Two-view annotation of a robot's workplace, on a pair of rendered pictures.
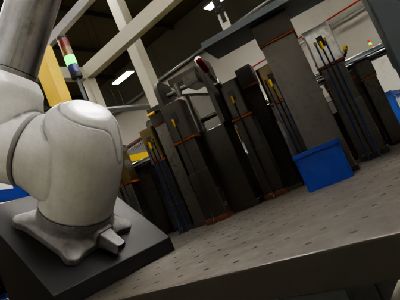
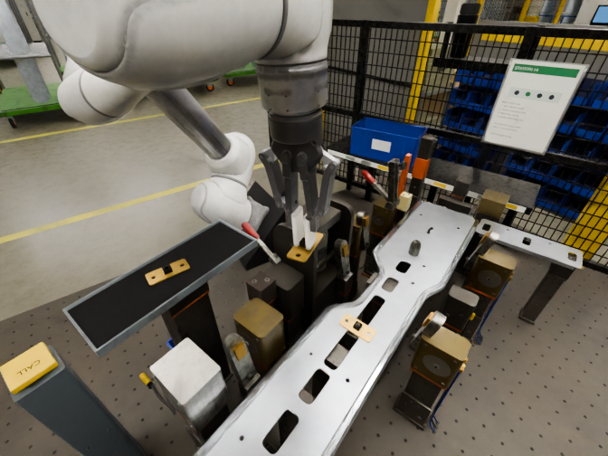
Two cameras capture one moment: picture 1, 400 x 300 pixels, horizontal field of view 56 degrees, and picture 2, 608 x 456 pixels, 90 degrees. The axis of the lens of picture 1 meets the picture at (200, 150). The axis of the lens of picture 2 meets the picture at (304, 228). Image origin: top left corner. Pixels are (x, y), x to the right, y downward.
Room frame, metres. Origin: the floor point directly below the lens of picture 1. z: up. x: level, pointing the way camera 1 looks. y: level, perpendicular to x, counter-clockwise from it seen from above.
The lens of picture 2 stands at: (1.40, -0.66, 1.62)
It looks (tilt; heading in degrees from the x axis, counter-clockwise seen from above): 37 degrees down; 108
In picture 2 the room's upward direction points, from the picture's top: straight up
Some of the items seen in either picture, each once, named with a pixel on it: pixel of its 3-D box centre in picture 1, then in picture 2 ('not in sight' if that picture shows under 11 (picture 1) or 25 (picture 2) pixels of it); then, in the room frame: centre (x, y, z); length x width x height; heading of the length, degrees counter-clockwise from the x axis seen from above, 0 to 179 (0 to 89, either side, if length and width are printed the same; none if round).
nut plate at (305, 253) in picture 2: not in sight; (305, 243); (1.27, -0.25, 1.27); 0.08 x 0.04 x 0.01; 82
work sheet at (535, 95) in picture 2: not in sight; (527, 108); (1.82, 0.72, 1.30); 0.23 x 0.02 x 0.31; 160
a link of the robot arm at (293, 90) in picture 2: not in sight; (293, 86); (1.25, -0.25, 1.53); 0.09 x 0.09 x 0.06
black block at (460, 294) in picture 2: not in sight; (452, 330); (1.65, -0.01, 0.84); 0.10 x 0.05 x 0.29; 160
